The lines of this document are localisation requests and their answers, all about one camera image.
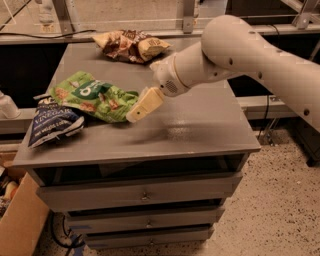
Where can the grey drawer cabinet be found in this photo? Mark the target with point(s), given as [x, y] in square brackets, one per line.
[201, 132]

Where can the middle grey drawer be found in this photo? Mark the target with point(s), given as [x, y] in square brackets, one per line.
[140, 220]

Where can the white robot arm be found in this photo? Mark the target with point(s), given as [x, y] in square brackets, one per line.
[230, 47]

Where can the green rice chip bag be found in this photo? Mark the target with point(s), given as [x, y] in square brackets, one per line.
[97, 98]

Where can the white cylindrical post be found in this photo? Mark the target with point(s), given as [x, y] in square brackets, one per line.
[8, 106]

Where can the cardboard box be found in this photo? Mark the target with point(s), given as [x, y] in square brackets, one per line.
[23, 221]

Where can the bottom grey drawer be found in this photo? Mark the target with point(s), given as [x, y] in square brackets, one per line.
[183, 234]

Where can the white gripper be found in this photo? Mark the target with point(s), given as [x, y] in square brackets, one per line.
[165, 77]

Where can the top grey drawer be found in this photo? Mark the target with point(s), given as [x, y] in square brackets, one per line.
[126, 193]

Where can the blue vinegar chip bag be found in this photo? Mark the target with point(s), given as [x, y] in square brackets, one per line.
[53, 122]

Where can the grey drawer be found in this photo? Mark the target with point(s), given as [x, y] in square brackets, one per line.
[126, 193]
[140, 220]
[183, 234]

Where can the brown and cream chip bag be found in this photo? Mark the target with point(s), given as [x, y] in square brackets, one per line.
[130, 45]

